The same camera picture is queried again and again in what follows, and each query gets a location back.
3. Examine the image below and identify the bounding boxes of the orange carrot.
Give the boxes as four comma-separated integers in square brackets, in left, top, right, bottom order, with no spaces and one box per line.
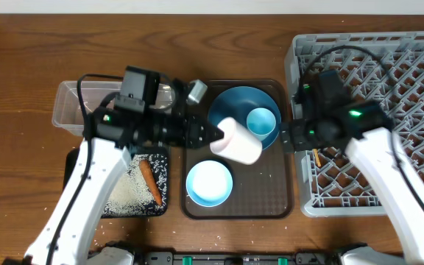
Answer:
[139,160,163,206]

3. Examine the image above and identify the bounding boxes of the black cable right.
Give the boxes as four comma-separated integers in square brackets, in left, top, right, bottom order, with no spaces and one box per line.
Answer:
[298,44,424,244]

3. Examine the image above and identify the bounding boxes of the dark blue plate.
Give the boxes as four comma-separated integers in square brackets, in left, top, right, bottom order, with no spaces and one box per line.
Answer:
[208,86,281,149]

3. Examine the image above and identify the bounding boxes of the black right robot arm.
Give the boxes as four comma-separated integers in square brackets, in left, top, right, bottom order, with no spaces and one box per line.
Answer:
[280,70,424,264]

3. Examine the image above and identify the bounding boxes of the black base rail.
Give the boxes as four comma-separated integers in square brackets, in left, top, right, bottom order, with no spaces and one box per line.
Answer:
[86,251,367,265]

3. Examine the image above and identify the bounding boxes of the light blue cup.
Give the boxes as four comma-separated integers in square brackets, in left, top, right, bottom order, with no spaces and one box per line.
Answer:
[246,107,277,141]

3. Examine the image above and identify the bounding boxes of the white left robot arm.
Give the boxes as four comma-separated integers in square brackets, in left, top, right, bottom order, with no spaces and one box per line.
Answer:
[21,66,224,264]

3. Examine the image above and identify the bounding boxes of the wooden chopstick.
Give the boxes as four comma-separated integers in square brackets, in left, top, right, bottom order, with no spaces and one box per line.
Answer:
[312,149,322,168]

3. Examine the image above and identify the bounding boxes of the black tray bin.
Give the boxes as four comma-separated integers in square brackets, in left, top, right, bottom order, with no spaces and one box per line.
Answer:
[63,146,169,221]

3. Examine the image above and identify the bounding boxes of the light blue rice bowl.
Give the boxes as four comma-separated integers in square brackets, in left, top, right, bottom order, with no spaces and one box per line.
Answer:
[185,160,233,208]

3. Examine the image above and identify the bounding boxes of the pink cup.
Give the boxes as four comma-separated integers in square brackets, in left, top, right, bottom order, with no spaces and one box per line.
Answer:
[210,117,263,165]

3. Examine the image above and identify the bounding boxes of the clear plastic bin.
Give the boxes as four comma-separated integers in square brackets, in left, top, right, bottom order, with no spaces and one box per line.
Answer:
[52,81,175,136]

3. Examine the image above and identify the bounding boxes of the grey dishwasher rack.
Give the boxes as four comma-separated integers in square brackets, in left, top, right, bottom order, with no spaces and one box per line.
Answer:
[284,32,424,217]

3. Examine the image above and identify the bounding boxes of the brown serving tray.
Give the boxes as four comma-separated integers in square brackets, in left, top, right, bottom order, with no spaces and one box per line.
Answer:
[181,79,294,219]

